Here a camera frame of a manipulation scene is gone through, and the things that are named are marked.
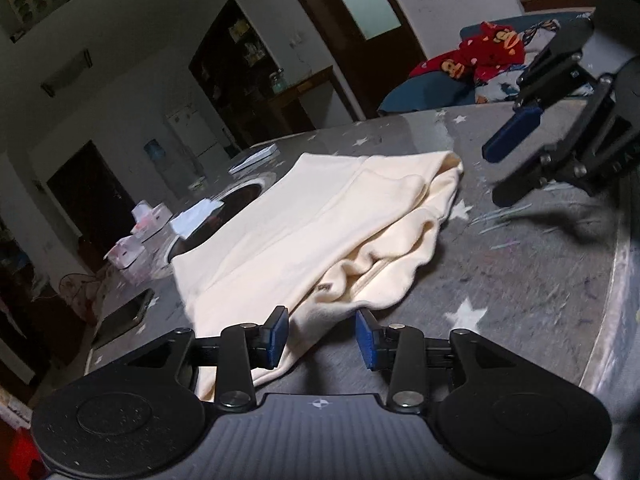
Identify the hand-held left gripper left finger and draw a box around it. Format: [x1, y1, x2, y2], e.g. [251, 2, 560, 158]
[120, 306, 291, 413]

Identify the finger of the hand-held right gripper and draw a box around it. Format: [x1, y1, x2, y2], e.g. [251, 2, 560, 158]
[492, 72, 640, 207]
[481, 19, 601, 163]

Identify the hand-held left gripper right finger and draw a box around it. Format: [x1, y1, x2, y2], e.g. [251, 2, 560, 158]
[354, 308, 522, 411]

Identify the cream garment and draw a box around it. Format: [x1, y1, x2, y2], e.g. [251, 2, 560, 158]
[170, 149, 463, 403]

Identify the red printed garment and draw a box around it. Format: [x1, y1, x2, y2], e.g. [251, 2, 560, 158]
[407, 20, 528, 86]

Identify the blue sofa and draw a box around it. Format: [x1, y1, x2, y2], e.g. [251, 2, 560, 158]
[376, 10, 596, 115]

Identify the grey star-print tablecloth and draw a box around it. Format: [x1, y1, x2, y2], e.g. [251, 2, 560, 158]
[82, 94, 640, 411]

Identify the dark round hotplate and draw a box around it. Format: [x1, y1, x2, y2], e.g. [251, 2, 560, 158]
[165, 172, 278, 273]

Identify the white paper sheet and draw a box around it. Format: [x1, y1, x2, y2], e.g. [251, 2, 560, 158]
[169, 198, 225, 239]

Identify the black smartphone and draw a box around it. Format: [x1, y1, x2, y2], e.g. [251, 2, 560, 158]
[90, 287, 156, 348]

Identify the pink white tissue box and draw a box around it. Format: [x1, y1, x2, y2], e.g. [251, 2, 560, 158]
[130, 200, 171, 235]
[104, 235, 151, 268]

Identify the white flat box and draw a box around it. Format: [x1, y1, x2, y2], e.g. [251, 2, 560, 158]
[228, 144, 279, 176]

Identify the dark door with glass pane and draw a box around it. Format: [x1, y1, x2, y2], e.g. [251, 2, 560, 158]
[270, 0, 428, 121]

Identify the floor fan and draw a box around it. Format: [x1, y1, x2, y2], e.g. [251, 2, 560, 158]
[57, 271, 103, 323]

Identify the wooden side desk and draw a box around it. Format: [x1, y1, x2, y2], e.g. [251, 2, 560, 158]
[265, 66, 353, 135]

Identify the water dispenser with bottle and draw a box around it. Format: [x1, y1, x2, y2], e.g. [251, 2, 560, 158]
[143, 139, 177, 206]

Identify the white refrigerator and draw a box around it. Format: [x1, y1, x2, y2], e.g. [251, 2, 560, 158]
[165, 102, 225, 171]

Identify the dark wooden shelf cabinet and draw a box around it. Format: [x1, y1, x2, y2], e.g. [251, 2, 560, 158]
[188, 0, 293, 150]

